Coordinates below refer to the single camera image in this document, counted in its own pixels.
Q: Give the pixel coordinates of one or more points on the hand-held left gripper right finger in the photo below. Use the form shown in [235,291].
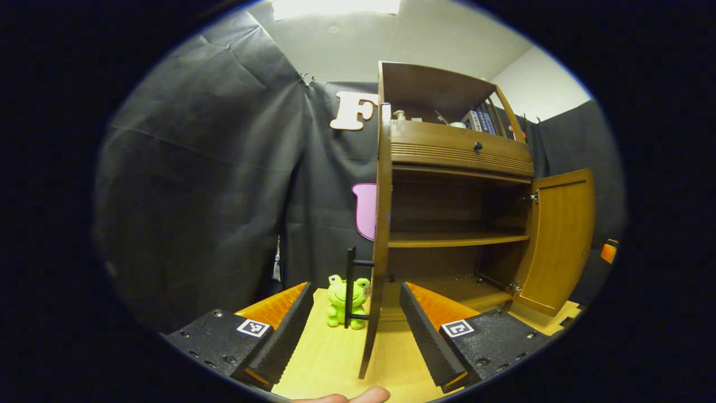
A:
[428,344]

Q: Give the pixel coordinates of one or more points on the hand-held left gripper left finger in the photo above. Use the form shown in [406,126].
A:
[285,341]

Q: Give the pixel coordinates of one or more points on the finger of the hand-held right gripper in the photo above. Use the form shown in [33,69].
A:
[608,253]

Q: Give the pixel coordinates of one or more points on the wooden shoe cabinet door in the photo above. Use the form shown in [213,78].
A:
[383,224]
[559,240]

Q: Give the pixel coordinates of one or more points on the wooden double-door shoe cabinet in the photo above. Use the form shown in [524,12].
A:
[447,201]

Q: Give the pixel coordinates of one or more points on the wooden cabinet drawer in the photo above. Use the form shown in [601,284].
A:
[436,140]

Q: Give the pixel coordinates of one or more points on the green frog plush toy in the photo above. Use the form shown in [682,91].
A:
[337,299]

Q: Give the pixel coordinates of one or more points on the black backdrop cloth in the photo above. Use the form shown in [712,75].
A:
[196,196]

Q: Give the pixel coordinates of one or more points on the white book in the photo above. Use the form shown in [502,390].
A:
[472,120]

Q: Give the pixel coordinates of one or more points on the small metal clip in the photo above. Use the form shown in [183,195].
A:
[306,80]

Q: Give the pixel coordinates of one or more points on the ceiling light panel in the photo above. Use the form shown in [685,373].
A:
[335,6]

